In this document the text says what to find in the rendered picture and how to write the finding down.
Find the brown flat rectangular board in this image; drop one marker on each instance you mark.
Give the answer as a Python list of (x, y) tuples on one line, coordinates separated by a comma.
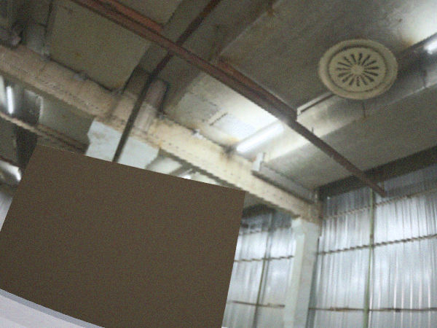
[(119, 246)]

